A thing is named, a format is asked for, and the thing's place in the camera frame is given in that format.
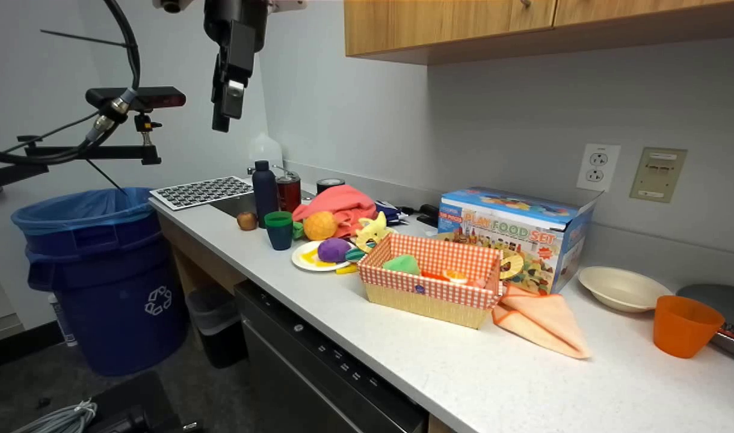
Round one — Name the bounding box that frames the wooden wall cabinet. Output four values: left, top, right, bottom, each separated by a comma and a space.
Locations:
341, 0, 734, 67

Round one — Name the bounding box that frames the small black trash bin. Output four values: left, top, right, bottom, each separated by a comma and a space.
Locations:
186, 285, 251, 371

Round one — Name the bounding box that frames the dark red can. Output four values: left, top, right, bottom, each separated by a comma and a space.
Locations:
275, 172, 303, 214

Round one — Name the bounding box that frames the orange pineapple plushie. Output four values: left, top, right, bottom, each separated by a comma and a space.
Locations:
302, 210, 340, 244

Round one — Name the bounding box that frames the red pink cloth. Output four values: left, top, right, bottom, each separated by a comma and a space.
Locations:
292, 184, 378, 238

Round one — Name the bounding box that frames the white wall outlet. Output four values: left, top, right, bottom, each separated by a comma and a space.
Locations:
575, 142, 624, 196

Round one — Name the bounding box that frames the orange plastic cup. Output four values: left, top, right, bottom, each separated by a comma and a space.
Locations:
652, 293, 728, 362

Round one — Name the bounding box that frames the blue toy food carton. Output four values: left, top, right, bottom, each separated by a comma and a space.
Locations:
435, 189, 598, 296

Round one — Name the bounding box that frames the grey crumpled cloth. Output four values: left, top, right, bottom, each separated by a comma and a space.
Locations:
13, 398, 102, 433

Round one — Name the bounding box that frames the blue recycling bin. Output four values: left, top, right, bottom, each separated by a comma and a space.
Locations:
9, 186, 192, 380

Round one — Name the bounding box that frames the beige shallow bowl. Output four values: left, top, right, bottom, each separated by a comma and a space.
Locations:
575, 266, 675, 316

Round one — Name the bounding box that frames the orange folded napkin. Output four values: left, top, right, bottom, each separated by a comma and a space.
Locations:
492, 285, 592, 362

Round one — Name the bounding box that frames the green plastic cup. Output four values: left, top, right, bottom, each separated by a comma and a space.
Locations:
263, 210, 296, 252

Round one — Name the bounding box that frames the purple round plushie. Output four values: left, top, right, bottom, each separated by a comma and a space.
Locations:
316, 235, 366, 266

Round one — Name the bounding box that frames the red checkered cardboard box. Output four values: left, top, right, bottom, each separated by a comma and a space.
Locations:
356, 231, 505, 332

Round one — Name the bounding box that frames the translucent white bottle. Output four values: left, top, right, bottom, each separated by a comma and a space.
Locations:
251, 132, 292, 176

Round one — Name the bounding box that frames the black stereo camera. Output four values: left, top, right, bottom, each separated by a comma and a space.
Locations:
85, 84, 189, 113

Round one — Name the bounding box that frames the beige wall switch plate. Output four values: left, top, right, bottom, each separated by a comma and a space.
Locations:
628, 145, 688, 205

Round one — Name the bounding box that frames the green plush toy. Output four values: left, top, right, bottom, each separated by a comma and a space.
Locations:
381, 252, 423, 276

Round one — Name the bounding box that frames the dark blue bottle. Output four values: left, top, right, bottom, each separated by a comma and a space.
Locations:
251, 160, 281, 227

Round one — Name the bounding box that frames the white round plate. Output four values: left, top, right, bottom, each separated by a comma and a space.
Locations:
290, 238, 364, 276

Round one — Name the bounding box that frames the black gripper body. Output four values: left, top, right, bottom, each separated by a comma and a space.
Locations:
203, 0, 269, 83

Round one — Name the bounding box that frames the blue purple cloth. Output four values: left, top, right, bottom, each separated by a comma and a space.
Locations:
376, 201, 409, 229

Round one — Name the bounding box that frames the dark round can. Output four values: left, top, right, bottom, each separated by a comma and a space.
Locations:
316, 176, 346, 197

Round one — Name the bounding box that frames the black camera boom stand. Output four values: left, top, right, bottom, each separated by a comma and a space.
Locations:
0, 110, 163, 196

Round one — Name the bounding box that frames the black dishwasher front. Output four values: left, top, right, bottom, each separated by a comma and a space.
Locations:
233, 280, 429, 433

